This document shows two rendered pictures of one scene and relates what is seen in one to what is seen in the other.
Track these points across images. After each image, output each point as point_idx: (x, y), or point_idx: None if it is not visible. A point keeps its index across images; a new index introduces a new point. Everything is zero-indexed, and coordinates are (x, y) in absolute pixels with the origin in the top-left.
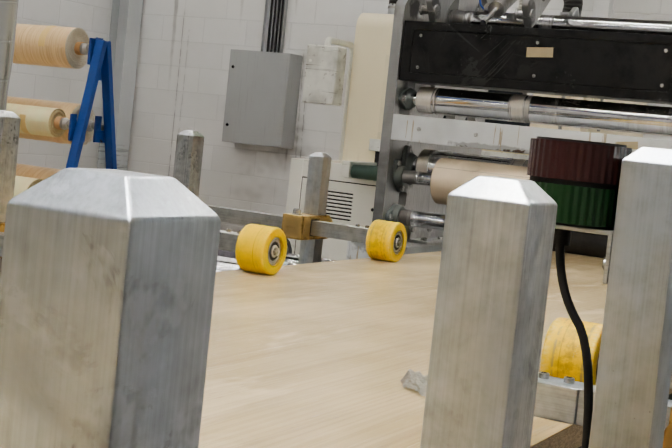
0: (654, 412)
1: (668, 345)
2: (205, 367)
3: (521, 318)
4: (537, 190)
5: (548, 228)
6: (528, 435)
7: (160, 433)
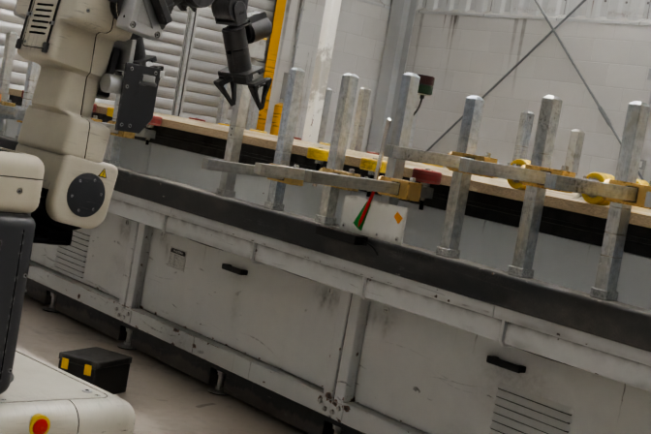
0: (393, 125)
1: (400, 112)
2: (294, 81)
3: (340, 90)
4: (348, 74)
5: (347, 78)
6: (343, 108)
7: (290, 85)
